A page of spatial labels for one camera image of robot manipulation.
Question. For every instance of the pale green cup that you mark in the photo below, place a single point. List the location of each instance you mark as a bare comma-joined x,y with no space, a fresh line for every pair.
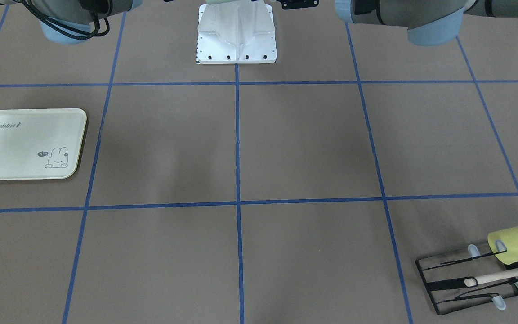
216,2

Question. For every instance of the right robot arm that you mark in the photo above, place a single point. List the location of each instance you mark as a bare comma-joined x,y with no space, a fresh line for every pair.
74,21

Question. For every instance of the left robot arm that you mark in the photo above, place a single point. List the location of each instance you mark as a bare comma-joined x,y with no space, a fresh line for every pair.
428,22

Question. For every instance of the cream rabbit serving tray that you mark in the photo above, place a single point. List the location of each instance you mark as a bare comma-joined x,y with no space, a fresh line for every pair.
40,144

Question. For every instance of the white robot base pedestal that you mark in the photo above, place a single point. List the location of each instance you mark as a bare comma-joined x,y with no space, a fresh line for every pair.
238,32

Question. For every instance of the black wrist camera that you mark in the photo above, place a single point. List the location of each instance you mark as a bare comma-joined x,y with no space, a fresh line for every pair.
298,4

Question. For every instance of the black wire cup rack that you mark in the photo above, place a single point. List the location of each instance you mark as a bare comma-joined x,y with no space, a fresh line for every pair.
443,274

